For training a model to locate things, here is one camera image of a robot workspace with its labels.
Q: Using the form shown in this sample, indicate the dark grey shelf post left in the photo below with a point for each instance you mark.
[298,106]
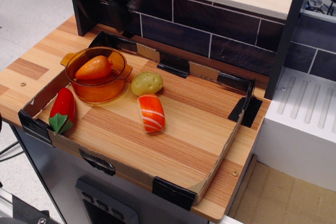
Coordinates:
[81,22]

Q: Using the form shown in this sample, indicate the grey toy oven panel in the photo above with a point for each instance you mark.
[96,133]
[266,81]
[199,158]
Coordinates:
[100,207]

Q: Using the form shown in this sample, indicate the orange toy carrot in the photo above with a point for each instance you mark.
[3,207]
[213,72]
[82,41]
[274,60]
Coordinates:
[97,67]

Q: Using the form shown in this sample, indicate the salmon sushi toy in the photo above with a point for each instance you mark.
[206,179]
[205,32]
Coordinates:
[151,113]

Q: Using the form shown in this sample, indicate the red toy pepper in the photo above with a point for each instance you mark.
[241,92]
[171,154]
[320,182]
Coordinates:
[62,114]

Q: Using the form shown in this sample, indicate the dark grey shelf post right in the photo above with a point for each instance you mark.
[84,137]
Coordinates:
[287,34]

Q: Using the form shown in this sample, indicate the yellow toy potato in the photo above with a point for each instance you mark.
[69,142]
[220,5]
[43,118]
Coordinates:
[146,82]

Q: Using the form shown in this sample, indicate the orange transparent plastic pot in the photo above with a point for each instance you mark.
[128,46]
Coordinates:
[102,89]

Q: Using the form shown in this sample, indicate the white toy sink drainer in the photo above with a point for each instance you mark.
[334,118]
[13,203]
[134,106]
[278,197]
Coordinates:
[297,136]

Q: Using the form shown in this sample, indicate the black metal bracket bottom left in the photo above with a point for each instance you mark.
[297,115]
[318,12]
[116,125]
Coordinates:
[14,210]

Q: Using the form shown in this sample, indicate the dark grey shelf post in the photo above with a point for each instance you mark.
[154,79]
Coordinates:
[81,22]
[287,34]

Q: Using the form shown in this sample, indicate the cardboard fence with black tape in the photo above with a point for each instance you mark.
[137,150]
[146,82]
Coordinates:
[203,108]

